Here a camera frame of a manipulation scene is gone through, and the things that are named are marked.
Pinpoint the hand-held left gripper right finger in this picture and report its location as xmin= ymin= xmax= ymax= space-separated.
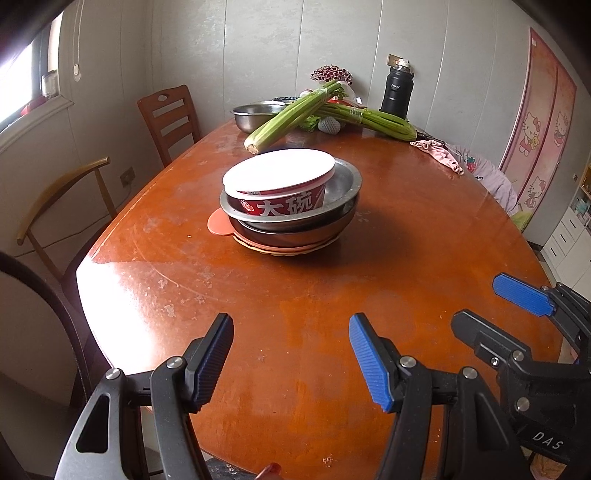
xmin=348 ymin=313 xmax=532 ymax=480

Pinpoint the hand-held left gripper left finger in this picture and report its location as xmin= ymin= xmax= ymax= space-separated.
xmin=53 ymin=312 xmax=235 ymax=480

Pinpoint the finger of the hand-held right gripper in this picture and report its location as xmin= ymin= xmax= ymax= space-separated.
xmin=492 ymin=272 xmax=591 ymax=365
xmin=451 ymin=309 xmax=583 ymax=384

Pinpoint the yellow shell-shaped plate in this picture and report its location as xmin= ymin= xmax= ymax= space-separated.
xmin=233 ymin=233 xmax=345 ymax=257

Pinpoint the orange bear-shaped plate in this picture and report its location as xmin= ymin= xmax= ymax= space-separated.
xmin=207 ymin=208 xmax=345 ymax=254

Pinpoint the round steel pan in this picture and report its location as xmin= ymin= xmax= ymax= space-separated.
xmin=229 ymin=203 xmax=358 ymax=247

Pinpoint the deep steel bowl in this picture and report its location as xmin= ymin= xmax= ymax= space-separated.
xmin=219 ymin=157 xmax=362 ymax=228

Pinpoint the white drawer cabinet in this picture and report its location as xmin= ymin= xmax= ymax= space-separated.
xmin=540 ymin=164 xmax=591 ymax=289

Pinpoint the pink printed garment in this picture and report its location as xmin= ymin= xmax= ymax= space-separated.
xmin=455 ymin=144 xmax=520 ymax=215

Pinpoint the pink crumpled cloth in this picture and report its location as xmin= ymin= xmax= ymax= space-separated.
xmin=410 ymin=139 xmax=465 ymax=175

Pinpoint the pink cartoon wardrobe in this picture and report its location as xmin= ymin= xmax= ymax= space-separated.
xmin=499 ymin=27 xmax=578 ymax=199

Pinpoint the light wooden curved armchair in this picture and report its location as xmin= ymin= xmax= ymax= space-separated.
xmin=17 ymin=158 xmax=118 ymax=282

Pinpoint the black thermos flask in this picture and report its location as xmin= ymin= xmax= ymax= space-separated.
xmin=379 ymin=58 xmax=413 ymax=119

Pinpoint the steel basin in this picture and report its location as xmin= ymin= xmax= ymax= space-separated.
xmin=232 ymin=100 xmax=287 ymax=134

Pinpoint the brown slatted wooden chair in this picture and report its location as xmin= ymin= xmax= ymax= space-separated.
xmin=137 ymin=84 xmax=203 ymax=168

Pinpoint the dark red beaded flower ornament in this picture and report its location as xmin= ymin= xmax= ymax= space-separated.
xmin=310 ymin=65 xmax=354 ymax=86

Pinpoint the window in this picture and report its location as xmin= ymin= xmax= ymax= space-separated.
xmin=0 ymin=11 xmax=75 ymax=134

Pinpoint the white pull cord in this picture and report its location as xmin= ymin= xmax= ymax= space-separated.
xmin=71 ymin=14 xmax=81 ymax=77

